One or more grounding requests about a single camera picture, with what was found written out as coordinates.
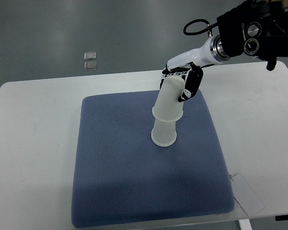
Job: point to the white paper cup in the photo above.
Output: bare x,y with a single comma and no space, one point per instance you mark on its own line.
163,133
167,108

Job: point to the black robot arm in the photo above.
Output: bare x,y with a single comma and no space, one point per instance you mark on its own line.
257,28

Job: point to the black table control panel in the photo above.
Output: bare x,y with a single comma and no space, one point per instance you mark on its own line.
281,218

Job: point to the white paper cup on mat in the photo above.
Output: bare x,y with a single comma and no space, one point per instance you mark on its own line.
163,133

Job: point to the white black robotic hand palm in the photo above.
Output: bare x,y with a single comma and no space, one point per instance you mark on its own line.
211,53

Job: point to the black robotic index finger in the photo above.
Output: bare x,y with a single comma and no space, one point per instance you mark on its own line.
182,72

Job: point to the white paper tag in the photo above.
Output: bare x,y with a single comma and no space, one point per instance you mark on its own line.
245,196

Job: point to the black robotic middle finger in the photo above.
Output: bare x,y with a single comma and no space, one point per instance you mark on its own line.
165,72

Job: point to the white table leg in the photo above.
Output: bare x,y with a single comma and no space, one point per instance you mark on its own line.
245,224

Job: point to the blue textured cushion mat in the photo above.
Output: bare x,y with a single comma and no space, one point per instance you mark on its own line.
122,176

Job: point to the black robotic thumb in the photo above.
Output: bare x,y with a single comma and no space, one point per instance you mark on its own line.
192,83

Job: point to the upper metal floor plate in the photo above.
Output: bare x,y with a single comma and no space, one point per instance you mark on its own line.
90,55

